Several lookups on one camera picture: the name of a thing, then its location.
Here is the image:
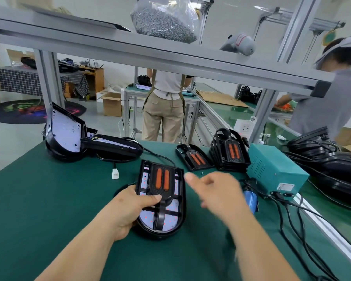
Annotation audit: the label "clear bag of screws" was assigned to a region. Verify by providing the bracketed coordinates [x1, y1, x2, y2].
[130, 0, 200, 44]

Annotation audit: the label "black bags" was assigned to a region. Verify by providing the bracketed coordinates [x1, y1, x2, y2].
[238, 85, 263, 105]

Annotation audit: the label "round dark rug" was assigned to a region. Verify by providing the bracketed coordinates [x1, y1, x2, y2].
[0, 98, 87, 125]

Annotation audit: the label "table with checked cloth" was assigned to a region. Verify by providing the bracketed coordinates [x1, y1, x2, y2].
[0, 66, 90, 99]

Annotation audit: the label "black grille with orange pads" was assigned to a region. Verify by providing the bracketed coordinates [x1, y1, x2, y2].
[176, 143, 216, 172]
[136, 161, 184, 231]

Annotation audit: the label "black power cables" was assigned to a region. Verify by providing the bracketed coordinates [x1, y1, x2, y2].
[239, 178, 344, 281]

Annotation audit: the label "blue electric screwdriver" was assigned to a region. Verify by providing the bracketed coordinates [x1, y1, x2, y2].
[243, 189, 259, 214]

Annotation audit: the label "grey metal tray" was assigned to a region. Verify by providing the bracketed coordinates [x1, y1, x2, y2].
[20, 4, 133, 33]

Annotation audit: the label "flat cardboard sheet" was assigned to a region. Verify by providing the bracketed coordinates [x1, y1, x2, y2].
[197, 90, 250, 108]

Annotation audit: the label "open cardboard box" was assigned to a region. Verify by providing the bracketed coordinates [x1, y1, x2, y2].
[101, 92, 123, 117]

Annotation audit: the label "person's left forearm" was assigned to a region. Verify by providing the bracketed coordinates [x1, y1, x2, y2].
[35, 212, 126, 281]

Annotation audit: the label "black lamp housing with LED panel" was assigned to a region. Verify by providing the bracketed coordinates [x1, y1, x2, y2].
[80, 137, 144, 162]
[134, 160, 187, 239]
[44, 102, 87, 163]

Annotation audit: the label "pile of black lamp housings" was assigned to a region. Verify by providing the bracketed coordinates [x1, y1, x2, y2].
[283, 127, 351, 210]

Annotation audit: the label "white power socket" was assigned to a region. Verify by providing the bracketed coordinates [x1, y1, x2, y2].
[234, 118, 256, 138]

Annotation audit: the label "stack of black grilles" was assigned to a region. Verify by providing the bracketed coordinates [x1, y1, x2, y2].
[209, 128, 251, 173]

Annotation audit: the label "aluminium frame shelf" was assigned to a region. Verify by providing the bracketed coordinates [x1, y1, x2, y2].
[0, 0, 337, 144]

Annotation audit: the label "person's right forearm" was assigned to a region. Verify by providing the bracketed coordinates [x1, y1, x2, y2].
[227, 209, 300, 281]

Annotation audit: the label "teal power supply box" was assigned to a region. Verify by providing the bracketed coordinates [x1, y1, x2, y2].
[247, 143, 310, 201]

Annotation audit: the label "wooden desk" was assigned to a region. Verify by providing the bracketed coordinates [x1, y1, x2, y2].
[78, 65, 105, 94]

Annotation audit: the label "person's right hand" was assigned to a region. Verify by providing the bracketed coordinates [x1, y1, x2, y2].
[184, 172, 253, 229]

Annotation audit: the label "person's left hand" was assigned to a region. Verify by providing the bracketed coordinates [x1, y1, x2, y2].
[101, 184, 163, 242]

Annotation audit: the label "grey and white handheld tool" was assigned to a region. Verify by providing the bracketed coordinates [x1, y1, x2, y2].
[219, 33, 257, 57]

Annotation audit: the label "green conveyor belt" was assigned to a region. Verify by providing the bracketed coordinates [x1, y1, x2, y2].
[193, 83, 351, 258]

